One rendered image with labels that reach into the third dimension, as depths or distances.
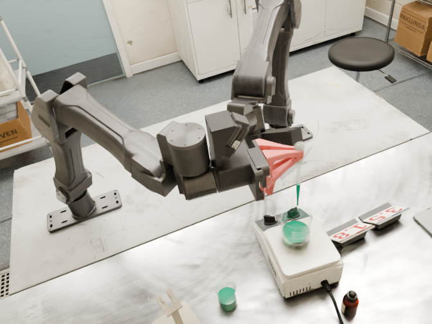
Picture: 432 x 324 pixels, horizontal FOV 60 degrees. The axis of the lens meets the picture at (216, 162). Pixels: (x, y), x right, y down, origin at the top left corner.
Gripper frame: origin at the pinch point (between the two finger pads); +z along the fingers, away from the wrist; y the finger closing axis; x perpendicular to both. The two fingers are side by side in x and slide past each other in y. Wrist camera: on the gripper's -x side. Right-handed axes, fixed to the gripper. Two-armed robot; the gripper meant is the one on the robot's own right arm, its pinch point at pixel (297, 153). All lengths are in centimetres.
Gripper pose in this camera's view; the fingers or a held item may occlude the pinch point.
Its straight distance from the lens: 64.0
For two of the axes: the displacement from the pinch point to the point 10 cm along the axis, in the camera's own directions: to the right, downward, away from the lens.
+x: 1.1, 7.3, 6.7
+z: 9.6, -2.5, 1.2
